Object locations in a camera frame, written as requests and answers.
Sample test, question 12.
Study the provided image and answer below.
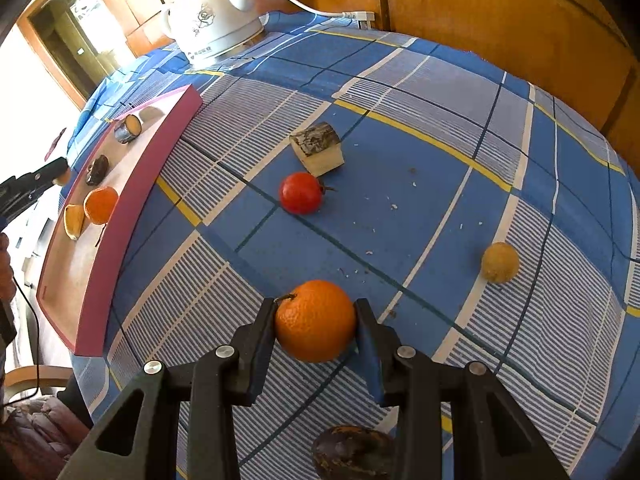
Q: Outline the white ceramic electric kettle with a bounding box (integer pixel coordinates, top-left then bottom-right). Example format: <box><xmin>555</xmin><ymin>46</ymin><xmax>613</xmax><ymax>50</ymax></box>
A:
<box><xmin>161</xmin><ymin>0</ymin><xmax>264</xmax><ymax>58</ymax></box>

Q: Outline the yellow fruit wedge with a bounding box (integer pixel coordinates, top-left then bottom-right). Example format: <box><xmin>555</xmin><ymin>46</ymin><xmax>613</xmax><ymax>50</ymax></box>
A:
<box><xmin>63</xmin><ymin>203</ymin><xmax>87</xmax><ymax>241</ymax></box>

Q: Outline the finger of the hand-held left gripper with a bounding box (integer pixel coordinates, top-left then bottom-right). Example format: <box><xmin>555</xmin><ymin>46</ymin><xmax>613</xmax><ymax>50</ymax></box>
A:
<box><xmin>27</xmin><ymin>156</ymin><xmax>69</xmax><ymax>188</ymax></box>

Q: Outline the black cable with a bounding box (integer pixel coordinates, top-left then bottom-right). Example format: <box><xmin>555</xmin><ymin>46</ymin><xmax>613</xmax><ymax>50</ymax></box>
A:
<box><xmin>0</xmin><ymin>277</ymin><xmax>42</xmax><ymax>408</ymax></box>

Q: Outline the wooden wardrobe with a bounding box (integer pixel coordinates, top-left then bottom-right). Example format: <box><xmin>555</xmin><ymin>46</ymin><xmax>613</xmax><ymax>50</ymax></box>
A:
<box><xmin>82</xmin><ymin>0</ymin><xmax>640</xmax><ymax>171</ymax></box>

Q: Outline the pink-edged white cardboard box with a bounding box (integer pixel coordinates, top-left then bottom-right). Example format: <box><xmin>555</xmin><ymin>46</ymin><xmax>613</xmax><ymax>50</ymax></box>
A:
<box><xmin>36</xmin><ymin>84</ymin><xmax>204</xmax><ymax>357</ymax></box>

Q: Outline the wooden chair with cushion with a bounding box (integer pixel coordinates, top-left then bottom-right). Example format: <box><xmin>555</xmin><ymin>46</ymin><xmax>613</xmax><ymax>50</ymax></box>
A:
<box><xmin>0</xmin><ymin>365</ymin><xmax>93</xmax><ymax>480</ymax></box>

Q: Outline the sugarcane piece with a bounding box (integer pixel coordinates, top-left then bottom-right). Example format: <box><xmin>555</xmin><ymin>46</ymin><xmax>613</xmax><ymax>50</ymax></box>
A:
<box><xmin>289</xmin><ymin>121</ymin><xmax>346</xmax><ymax>177</ymax></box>

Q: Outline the blue checked tablecloth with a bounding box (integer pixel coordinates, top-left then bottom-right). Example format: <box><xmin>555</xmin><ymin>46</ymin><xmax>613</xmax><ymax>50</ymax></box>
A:
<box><xmin>65</xmin><ymin>10</ymin><xmax>640</xmax><ymax>480</ymax></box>

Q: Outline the wooden door with glass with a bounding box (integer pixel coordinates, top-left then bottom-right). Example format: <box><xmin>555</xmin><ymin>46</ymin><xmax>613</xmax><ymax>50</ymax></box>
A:
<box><xmin>25</xmin><ymin>0</ymin><xmax>136</xmax><ymax>111</ymax></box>

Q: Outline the dark brown wrinkled fruit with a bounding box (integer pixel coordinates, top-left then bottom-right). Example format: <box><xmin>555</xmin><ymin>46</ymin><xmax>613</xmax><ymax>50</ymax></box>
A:
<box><xmin>86</xmin><ymin>155</ymin><xmax>110</xmax><ymax>186</ymax></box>

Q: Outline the person's left hand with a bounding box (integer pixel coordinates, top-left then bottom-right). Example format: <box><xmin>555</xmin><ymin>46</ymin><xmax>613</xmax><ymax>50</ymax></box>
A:
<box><xmin>0</xmin><ymin>232</ymin><xmax>16</xmax><ymax>306</ymax></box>

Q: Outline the small metal cup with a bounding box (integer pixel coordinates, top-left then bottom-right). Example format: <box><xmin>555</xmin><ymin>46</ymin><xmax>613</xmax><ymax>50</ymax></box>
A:
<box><xmin>114</xmin><ymin>114</ymin><xmax>142</xmax><ymax>145</ymax></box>

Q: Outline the silver kettle base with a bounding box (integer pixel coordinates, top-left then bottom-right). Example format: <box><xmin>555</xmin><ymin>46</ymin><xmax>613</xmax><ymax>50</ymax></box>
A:
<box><xmin>187</xmin><ymin>25</ymin><xmax>266</xmax><ymax>68</ymax></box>

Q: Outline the small red tomato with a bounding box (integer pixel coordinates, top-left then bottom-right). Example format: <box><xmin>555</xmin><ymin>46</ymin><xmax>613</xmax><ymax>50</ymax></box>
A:
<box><xmin>278</xmin><ymin>172</ymin><xmax>335</xmax><ymax>215</ymax></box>

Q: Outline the orange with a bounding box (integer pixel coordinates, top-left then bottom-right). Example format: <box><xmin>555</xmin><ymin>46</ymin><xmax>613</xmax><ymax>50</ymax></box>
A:
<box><xmin>83</xmin><ymin>186</ymin><xmax>119</xmax><ymax>225</ymax></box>
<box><xmin>274</xmin><ymin>280</ymin><xmax>357</xmax><ymax>364</ymax></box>

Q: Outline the dark purple passion fruit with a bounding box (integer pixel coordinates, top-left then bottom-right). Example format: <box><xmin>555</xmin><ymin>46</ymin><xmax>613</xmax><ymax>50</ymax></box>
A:
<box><xmin>311</xmin><ymin>425</ymin><xmax>398</xmax><ymax>480</ymax></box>

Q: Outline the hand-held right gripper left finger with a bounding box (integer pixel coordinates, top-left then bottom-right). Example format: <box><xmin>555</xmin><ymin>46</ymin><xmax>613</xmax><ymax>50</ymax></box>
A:
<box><xmin>57</xmin><ymin>297</ymin><xmax>278</xmax><ymax>480</ymax></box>

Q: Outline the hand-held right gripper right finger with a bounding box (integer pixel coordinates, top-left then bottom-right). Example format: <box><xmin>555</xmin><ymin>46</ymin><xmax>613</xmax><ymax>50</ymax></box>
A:
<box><xmin>354</xmin><ymin>299</ymin><xmax>571</xmax><ymax>480</ymax></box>

